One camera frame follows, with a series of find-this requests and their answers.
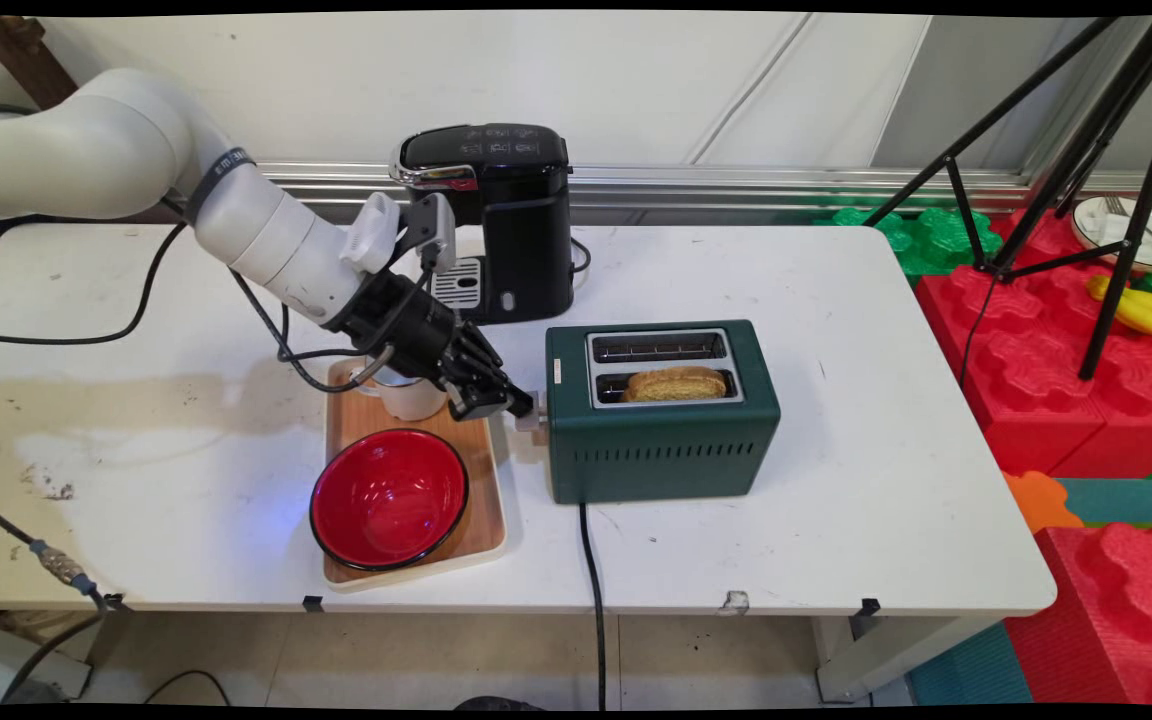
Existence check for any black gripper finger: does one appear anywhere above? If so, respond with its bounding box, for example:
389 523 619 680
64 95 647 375
460 324 538 418
439 362 519 423

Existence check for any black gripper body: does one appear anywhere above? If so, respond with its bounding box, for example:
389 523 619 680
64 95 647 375
324 268 485 393

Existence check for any white enamel mug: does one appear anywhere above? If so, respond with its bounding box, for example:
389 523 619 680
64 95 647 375
350 362 450 423

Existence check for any wooden tray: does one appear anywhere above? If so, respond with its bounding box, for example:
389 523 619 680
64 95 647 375
321 355 509 594

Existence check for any red bowl with black rim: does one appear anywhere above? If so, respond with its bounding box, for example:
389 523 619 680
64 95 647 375
308 427 472 573

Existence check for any black coffee machine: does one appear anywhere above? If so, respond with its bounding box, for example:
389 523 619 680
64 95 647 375
389 122 577 327

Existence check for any toast bread slice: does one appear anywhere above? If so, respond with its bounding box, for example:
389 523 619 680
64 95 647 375
623 365 730 404

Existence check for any green toaster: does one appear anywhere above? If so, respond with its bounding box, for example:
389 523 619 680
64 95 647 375
545 319 784 506

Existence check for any green foam block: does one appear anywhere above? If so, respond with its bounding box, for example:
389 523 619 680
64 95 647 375
815 204 1008 280

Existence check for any brown wooden furniture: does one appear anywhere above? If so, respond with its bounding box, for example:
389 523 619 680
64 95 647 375
0 14 79 112

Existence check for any white table leg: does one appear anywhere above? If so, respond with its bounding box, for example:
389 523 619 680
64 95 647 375
814 614 1009 704

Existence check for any large red foam block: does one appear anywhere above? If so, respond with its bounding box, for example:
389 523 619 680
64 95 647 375
913 205 1152 482

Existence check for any orange foam piece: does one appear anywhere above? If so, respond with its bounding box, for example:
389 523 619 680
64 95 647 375
1001 469 1088 537

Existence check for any white plate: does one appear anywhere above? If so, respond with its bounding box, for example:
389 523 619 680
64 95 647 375
1072 194 1152 275

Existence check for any teal foam mat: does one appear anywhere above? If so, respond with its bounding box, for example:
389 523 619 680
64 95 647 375
1055 477 1152 529

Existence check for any metal fork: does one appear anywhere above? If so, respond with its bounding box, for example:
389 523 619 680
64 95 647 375
1104 195 1152 264

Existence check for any yellow toy banana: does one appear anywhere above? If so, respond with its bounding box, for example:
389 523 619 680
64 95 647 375
1087 274 1152 347

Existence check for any black tripod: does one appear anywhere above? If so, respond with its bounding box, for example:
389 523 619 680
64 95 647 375
861 14 1152 384

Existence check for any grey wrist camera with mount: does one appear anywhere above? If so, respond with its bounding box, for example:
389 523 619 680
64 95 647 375
339 190 459 278

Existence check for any black toaster power cord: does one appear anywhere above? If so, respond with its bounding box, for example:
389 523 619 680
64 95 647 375
577 500 610 712

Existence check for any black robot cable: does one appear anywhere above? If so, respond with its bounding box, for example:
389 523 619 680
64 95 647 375
0 100 437 395

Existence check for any aluminium wall rail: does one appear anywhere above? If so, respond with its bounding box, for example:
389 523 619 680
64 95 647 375
254 158 1152 217

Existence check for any thin black floor cable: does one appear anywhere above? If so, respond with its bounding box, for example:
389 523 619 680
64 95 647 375
140 667 234 708

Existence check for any black cable with metal connector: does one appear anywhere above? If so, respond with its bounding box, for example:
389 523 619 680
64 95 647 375
0 487 110 704

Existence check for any thin black tripod cable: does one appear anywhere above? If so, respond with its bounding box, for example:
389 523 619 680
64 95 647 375
957 272 999 393

